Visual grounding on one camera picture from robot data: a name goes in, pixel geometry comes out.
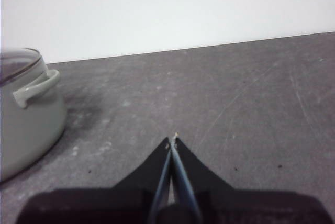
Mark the pale green electric cooking pot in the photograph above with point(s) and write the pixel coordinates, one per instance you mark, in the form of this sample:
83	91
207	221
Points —
31	135

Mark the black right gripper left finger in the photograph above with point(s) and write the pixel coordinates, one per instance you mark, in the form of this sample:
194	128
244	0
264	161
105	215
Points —
149	174

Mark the glass lid with green knob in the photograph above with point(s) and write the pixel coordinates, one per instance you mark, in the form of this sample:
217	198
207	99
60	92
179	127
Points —
15	61

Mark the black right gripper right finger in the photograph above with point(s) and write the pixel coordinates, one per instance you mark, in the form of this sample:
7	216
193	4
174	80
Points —
196	174

